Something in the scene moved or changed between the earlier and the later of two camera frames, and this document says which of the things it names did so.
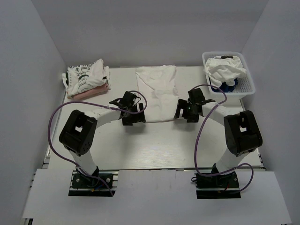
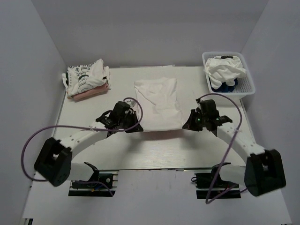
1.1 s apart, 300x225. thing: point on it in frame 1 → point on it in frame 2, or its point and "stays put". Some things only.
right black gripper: x=183 y=104 → x=190 y=124
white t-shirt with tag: x=222 y=70 stays put
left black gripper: x=138 y=117 → x=136 y=127
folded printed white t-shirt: x=81 y=78 stays put
